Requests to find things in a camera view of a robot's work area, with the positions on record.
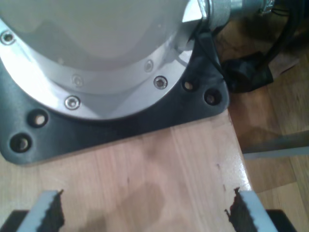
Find grey metal bar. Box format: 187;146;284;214
241;132;309;161

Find black tape wad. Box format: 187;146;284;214
221;52;275;94

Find silver metal connector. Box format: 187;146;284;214
199;0;276;29

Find thick black cable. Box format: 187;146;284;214
251;0;309;80

